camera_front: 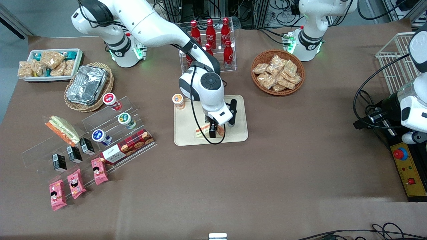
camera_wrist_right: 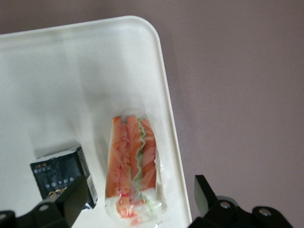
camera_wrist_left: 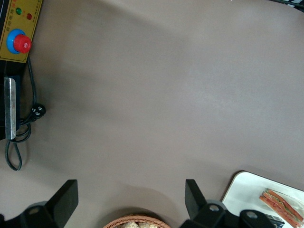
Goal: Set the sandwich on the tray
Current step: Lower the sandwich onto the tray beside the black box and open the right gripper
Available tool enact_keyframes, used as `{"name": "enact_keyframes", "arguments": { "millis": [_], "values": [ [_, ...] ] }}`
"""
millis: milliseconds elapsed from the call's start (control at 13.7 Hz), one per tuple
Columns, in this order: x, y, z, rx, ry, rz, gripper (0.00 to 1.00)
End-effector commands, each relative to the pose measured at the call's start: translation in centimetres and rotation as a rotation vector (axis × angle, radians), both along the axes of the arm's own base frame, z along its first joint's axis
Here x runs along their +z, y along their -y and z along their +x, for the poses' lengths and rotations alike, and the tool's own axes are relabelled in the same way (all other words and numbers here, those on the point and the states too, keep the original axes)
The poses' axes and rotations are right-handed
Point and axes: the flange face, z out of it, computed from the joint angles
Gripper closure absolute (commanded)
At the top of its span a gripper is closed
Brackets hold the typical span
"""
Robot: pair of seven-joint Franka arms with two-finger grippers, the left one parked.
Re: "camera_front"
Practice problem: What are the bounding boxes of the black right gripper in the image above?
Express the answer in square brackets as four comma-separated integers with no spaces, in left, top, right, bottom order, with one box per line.
[204,113,225,138]

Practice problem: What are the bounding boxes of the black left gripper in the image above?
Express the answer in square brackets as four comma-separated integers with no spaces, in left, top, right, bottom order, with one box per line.
[353,93,403,131]

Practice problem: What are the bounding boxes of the triangle sandwich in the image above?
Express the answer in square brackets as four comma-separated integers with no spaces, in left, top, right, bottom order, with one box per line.
[44,115,81,147]
[195,125,226,138]

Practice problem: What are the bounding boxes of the beige plastic tray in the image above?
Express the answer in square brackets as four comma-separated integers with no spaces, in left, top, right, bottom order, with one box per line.
[173,95,249,146]

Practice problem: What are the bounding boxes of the white rectangular snack tray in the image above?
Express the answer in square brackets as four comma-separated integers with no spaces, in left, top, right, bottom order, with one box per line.
[21,48,84,83]

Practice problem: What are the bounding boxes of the orange lid yogurt cup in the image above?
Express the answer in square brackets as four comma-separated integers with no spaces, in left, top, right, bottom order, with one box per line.
[172,94,186,110]

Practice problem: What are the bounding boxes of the yellow emergency stop box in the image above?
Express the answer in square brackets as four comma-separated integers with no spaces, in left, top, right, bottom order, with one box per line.
[390,142,427,202]

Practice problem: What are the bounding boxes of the round brown wicker basket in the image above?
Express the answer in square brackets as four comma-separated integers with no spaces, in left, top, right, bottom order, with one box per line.
[251,49,305,96]

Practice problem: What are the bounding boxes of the red plaid cookie box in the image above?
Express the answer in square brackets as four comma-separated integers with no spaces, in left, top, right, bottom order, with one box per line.
[100,129,155,165]

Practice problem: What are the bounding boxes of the clear acrylic stepped shelf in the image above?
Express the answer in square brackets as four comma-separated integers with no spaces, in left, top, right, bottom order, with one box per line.
[82,96,157,170]
[22,133,111,202]

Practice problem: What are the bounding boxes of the green lid yogurt cup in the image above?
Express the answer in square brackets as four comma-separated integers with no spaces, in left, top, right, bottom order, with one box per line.
[118,112,136,130]

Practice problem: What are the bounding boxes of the clear acrylic bottle rack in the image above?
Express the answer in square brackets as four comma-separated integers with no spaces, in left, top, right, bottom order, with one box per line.
[176,21,237,77]

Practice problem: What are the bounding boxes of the red lid yogurt cup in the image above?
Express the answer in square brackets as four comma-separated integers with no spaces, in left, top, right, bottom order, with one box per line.
[102,93,122,111]

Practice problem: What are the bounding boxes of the blue lid yogurt cup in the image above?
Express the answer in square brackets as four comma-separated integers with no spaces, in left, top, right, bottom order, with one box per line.
[92,129,113,146]

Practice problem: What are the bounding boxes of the oval wicker basket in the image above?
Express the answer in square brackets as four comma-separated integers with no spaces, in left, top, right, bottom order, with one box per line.
[64,62,114,112]

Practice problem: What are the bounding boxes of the pink snack pack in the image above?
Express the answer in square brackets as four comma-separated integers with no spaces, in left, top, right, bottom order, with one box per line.
[67,169,87,200]
[49,179,68,211]
[91,157,109,186]

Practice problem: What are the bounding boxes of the small black carton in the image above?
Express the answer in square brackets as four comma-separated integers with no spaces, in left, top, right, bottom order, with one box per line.
[67,146,83,164]
[52,154,67,172]
[79,137,96,156]

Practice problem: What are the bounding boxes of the aluminium foil container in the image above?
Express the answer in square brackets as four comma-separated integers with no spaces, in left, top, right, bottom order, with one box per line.
[66,65,108,106]

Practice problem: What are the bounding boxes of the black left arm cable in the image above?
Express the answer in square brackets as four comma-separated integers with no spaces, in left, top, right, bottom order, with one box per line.
[353,53,413,130]

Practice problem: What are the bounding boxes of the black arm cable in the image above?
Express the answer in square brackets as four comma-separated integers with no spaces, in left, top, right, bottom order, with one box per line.
[189,65,228,146]
[353,53,413,130]

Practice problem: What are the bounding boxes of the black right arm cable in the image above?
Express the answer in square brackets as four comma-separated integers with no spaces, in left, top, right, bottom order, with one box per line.
[189,65,228,146]

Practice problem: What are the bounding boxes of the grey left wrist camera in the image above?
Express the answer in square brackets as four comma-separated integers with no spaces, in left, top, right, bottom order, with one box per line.
[402,131,427,145]

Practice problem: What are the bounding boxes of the white wire basket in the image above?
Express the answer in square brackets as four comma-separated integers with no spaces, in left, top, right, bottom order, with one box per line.
[375,32,421,95]

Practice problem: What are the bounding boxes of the black floor cable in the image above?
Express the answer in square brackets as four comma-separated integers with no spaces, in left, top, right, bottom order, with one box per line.
[297,223,427,240]

